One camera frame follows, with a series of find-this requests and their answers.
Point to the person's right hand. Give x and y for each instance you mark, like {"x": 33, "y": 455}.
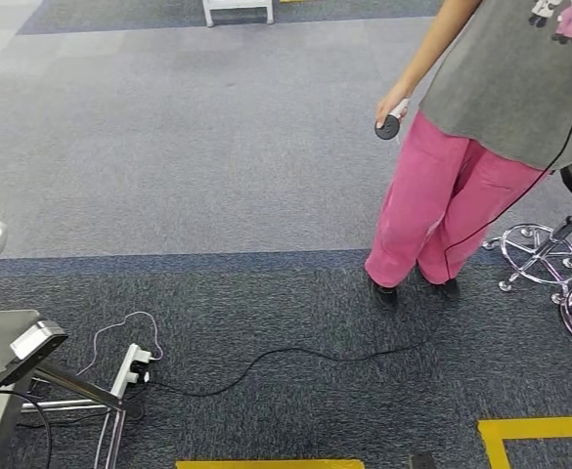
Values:
{"x": 393, "y": 100}

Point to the black white hand controller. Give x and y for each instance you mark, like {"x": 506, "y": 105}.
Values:
{"x": 387, "y": 127}

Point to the person's right forearm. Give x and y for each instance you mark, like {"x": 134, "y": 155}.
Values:
{"x": 436, "y": 45}

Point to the person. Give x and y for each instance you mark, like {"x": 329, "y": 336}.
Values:
{"x": 436, "y": 194}

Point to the white power strip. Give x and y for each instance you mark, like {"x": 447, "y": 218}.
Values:
{"x": 121, "y": 382}

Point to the black plug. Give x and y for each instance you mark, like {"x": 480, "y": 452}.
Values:
{"x": 140, "y": 373}

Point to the white stand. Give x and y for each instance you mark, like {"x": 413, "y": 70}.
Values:
{"x": 236, "y": 3}

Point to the black robot right foot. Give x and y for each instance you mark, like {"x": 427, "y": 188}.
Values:
{"x": 422, "y": 461}

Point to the black camera bracket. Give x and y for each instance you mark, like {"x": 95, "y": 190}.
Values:
{"x": 7, "y": 375}

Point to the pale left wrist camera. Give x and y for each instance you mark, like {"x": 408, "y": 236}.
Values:
{"x": 34, "y": 338}

